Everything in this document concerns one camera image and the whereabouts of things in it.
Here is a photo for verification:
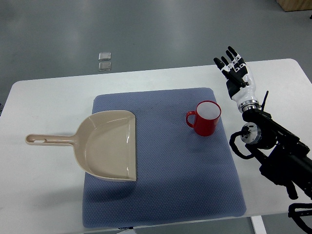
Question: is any white table leg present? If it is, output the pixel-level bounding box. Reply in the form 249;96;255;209
251;215;267;234

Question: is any beige plastic dustpan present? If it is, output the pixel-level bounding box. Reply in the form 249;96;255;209
25;110;137;182

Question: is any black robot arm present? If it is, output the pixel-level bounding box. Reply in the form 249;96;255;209
229;99;312;200

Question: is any lower metal floor plate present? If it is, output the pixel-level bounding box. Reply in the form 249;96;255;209
98;61;112;71

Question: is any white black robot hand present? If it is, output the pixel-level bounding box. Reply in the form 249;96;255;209
214;46;260;113

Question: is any metal floor plate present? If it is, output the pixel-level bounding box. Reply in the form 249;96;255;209
98;52;111;61
98;61;112;71

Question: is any wooden box corner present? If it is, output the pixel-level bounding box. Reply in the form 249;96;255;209
276;0;312;12

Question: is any upper metal floor plate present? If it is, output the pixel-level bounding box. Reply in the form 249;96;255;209
98;52;111;61

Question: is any red cup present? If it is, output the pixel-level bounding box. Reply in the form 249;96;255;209
186;100;221;137

